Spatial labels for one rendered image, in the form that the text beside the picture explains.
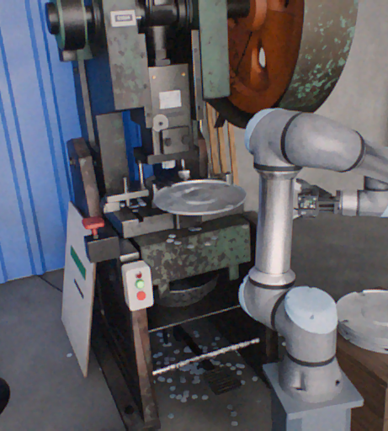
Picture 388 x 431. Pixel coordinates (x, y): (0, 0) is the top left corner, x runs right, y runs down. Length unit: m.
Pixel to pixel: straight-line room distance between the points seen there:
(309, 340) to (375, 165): 0.42
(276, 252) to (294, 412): 0.36
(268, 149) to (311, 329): 0.41
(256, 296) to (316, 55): 0.73
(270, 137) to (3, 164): 1.94
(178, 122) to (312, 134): 0.73
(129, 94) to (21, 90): 1.27
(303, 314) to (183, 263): 0.62
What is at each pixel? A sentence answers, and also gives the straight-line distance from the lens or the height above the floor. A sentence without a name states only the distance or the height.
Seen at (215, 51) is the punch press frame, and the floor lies 1.20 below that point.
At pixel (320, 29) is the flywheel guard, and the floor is 1.25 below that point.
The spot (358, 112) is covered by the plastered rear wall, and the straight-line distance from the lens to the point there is 3.75.
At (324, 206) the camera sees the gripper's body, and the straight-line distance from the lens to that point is 1.50.
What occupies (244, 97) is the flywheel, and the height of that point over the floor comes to 1.02.
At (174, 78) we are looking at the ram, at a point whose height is 1.13.
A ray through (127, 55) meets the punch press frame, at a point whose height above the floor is 1.21.
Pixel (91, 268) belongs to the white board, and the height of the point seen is 0.45.
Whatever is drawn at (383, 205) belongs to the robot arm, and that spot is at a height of 0.79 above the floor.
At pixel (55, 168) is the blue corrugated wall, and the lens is 2.89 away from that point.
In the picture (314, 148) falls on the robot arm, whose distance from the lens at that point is 1.10.
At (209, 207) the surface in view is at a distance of 1.52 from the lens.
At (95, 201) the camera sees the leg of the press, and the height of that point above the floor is 0.67.
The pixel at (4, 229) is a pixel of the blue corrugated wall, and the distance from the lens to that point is 2.97.
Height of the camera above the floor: 1.29
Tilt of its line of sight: 21 degrees down
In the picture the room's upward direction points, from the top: 4 degrees counter-clockwise
